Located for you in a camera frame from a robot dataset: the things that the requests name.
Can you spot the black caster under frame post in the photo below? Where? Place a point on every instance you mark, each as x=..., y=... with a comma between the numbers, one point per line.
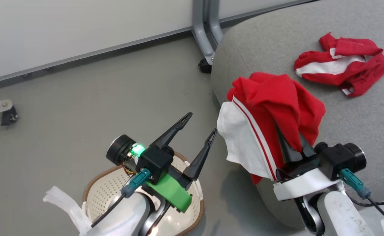
x=204, y=67

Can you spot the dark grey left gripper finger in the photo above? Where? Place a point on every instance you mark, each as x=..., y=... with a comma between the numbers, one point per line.
x=200, y=160
x=172, y=132

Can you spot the red shirt with white panel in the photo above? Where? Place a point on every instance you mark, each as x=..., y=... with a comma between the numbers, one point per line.
x=277, y=98

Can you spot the grey fabric sofa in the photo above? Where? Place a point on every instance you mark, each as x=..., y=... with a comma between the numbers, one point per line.
x=343, y=114

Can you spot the red garment with white band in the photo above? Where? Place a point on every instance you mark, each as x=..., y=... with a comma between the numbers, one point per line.
x=359, y=72

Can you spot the black caster under foot bracket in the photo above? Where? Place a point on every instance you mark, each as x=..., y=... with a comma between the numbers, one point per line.
x=10, y=118

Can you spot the white fabric piece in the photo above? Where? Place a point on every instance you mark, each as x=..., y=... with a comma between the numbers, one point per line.
x=67, y=205

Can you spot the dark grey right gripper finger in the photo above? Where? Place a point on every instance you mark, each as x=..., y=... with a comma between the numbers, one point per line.
x=307, y=149
x=288, y=152

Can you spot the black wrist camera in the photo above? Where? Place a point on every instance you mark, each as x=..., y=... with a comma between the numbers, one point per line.
x=339, y=157
x=154, y=160

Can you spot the grey baseboard rail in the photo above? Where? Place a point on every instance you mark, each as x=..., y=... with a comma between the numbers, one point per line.
x=80, y=56

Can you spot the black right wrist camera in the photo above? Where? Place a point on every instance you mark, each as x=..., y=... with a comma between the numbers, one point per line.
x=339, y=157

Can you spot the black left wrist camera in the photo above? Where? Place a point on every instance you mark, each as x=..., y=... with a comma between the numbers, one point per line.
x=154, y=160

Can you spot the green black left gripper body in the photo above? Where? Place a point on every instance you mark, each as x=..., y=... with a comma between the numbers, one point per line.
x=175, y=195

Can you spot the grey metal frame post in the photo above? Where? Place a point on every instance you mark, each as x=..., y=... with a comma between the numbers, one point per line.
x=200, y=26

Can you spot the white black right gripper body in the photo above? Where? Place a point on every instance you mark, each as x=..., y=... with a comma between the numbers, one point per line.
x=307, y=185

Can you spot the cream perforated laundry basket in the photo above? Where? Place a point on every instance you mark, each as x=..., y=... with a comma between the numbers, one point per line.
x=103, y=193

